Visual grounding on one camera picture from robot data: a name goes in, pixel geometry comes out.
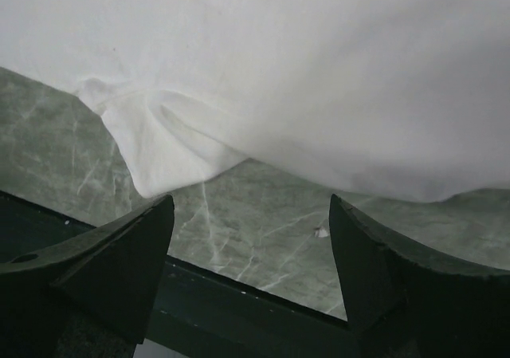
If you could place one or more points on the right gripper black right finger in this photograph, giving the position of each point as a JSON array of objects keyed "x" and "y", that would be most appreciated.
[{"x": 405, "y": 299}]

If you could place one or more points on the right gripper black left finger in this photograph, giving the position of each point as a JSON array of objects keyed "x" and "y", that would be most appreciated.
[{"x": 91, "y": 295}]

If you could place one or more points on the white t-shirt red print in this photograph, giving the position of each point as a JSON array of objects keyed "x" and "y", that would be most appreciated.
[{"x": 404, "y": 99}]

